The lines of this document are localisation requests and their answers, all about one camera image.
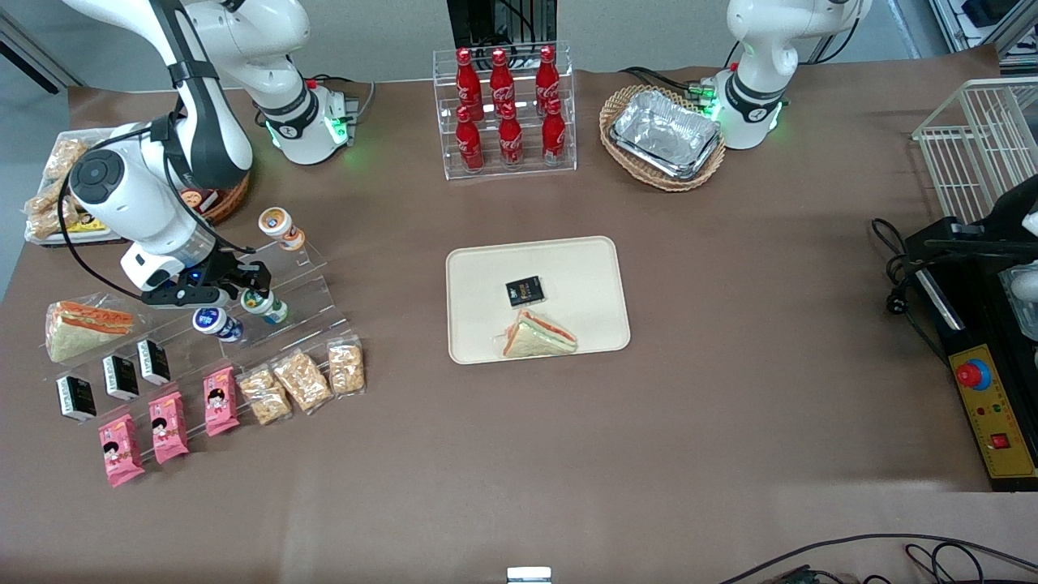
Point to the green gum bottle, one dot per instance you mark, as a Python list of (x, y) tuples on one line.
[(266, 307)]

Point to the clear bag of nuts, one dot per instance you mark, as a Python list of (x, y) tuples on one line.
[(302, 381), (345, 367), (264, 395)]

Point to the pink snack pack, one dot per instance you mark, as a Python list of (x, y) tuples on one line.
[(121, 450), (220, 401), (168, 427)]

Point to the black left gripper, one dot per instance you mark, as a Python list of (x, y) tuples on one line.
[(1004, 217)]

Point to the black control box, red button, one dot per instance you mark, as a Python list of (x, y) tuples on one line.
[(993, 422)]

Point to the orange gum bottle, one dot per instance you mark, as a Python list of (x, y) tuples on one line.
[(277, 223)]

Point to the white snack tray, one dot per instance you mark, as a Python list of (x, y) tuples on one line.
[(97, 235)]

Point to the aluminium frame rack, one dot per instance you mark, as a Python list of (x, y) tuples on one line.
[(981, 20)]

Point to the stacked aluminium foil trays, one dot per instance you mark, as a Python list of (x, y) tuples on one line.
[(665, 134)]

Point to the clear acrylic bottle rack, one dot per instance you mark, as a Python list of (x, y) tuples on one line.
[(527, 172)]

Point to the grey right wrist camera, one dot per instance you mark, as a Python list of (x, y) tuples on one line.
[(178, 296)]

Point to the red cola bottle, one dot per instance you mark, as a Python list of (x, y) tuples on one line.
[(547, 77), (469, 146), (501, 81), (510, 142), (554, 134), (468, 81)]

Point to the beige plastic tray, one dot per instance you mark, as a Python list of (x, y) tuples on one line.
[(584, 284)]

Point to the small white device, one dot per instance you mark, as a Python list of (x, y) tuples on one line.
[(529, 575)]

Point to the light wicker basket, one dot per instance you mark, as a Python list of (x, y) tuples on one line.
[(616, 158)]

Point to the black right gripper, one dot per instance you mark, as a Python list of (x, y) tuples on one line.
[(220, 268)]

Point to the dark metal frame bar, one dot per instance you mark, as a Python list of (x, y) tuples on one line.
[(28, 57)]

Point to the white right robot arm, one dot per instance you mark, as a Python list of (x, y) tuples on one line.
[(203, 138)]

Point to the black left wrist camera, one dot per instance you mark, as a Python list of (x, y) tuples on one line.
[(973, 248)]

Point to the wrapped triangle sandwich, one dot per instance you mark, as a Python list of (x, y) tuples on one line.
[(539, 337), (81, 332)]

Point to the small black snack box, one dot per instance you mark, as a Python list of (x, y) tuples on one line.
[(76, 397), (153, 362), (525, 291), (121, 377)]

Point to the clear acrylic stepped stand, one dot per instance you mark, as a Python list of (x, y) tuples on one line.
[(308, 304)]

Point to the black equipment cabinet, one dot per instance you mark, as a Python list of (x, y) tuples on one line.
[(486, 20)]

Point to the blue gum bottle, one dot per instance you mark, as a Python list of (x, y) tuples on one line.
[(212, 321)]

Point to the brown wicker snack basket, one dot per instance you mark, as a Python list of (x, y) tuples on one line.
[(231, 203)]

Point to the red cookie box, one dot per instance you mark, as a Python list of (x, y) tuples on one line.
[(199, 199)]

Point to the clear bag of biscuits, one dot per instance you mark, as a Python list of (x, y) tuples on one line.
[(65, 158), (50, 212)]

